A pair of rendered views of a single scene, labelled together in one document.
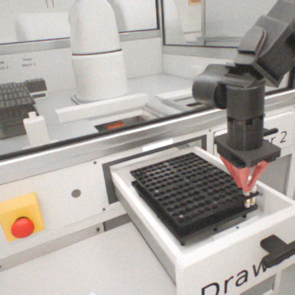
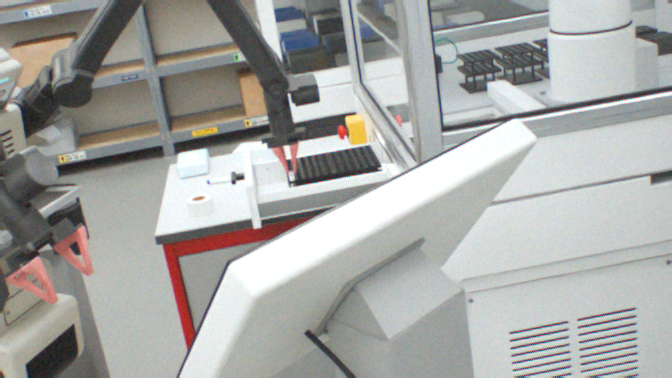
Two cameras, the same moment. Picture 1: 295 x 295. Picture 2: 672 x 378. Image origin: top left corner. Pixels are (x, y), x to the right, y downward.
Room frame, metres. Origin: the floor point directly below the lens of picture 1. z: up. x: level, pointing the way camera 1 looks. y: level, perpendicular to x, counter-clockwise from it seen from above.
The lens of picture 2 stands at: (1.19, -1.96, 1.54)
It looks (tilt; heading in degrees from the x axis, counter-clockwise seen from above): 19 degrees down; 110
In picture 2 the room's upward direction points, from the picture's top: 9 degrees counter-clockwise
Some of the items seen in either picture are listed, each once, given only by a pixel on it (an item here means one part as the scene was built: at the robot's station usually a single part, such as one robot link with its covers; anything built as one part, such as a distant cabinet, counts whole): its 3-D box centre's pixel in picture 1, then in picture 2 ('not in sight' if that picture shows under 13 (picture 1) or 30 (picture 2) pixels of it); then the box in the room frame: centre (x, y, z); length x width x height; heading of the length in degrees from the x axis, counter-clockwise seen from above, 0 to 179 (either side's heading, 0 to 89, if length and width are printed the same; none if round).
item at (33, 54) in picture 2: not in sight; (49, 61); (-2.35, 2.77, 0.72); 0.41 x 0.32 x 0.28; 28
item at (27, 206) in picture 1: (22, 217); (355, 130); (0.46, 0.27, 0.88); 0.07 x 0.05 x 0.07; 114
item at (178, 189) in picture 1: (187, 193); (332, 174); (0.50, -0.07, 0.87); 0.22 x 0.18 x 0.06; 24
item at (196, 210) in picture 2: not in sight; (200, 205); (0.09, -0.03, 0.78); 0.07 x 0.07 x 0.04
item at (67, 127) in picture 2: not in sight; (45, 139); (-2.48, 2.69, 0.22); 0.40 x 0.30 x 0.17; 28
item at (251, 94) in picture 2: not in sight; (269, 88); (-1.13, 3.41, 0.28); 0.41 x 0.32 x 0.28; 28
